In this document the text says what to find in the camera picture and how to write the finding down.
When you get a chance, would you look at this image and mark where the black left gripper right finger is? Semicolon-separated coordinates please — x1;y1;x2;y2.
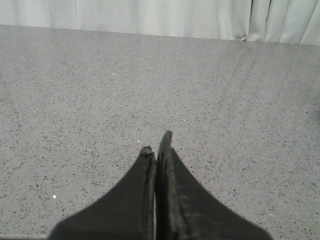
155;130;272;240

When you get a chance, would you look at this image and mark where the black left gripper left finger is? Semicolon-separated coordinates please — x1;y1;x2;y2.
48;146;157;240

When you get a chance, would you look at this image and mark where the white-grey curtain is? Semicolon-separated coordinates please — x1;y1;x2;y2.
0;0;320;45

